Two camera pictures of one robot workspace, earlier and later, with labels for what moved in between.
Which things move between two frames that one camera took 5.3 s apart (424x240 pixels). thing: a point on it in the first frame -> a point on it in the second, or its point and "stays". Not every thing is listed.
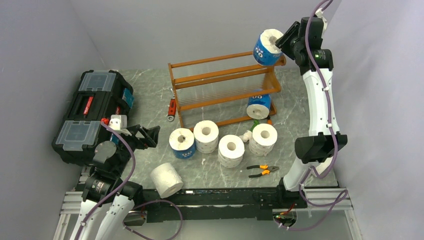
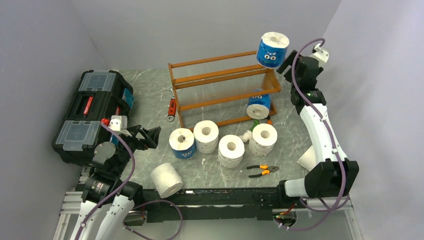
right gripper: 283,42 -> 289,61
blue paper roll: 258,106 stays
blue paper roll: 266,53 stays
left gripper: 152,132 stays
